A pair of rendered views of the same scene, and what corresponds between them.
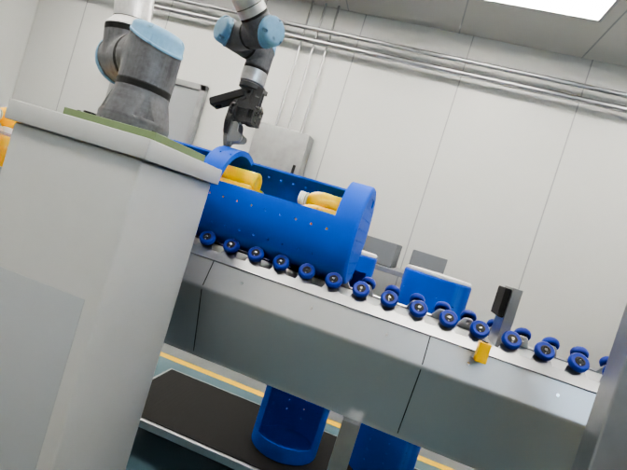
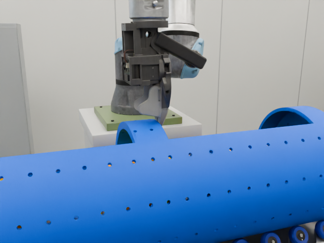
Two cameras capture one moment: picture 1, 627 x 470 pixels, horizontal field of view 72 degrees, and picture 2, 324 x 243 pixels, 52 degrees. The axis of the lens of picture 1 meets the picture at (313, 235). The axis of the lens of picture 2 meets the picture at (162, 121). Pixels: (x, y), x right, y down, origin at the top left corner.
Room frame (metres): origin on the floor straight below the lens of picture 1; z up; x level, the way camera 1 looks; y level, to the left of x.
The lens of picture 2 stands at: (1.89, -0.01, 1.42)
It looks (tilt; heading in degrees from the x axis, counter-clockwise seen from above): 16 degrees down; 149
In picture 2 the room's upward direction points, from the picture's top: straight up
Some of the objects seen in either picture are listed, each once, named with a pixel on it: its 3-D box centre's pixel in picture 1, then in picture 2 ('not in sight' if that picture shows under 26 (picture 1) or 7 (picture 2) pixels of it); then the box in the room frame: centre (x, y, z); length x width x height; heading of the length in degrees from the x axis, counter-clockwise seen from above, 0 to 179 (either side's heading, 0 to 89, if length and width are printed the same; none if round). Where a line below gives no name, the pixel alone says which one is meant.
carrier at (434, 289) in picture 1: (407, 373); not in sight; (1.85, -0.56, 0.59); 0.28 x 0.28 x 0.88
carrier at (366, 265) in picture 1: (313, 347); not in sight; (1.80, -0.14, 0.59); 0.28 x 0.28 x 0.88
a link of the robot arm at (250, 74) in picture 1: (253, 79); (149, 9); (1.32, 0.31, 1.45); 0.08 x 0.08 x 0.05
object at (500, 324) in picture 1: (501, 314); not in sight; (1.12, -0.53, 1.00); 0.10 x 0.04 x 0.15; 167
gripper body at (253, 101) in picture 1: (247, 104); (146, 53); (1.31, 0.31, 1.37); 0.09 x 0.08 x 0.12; 78
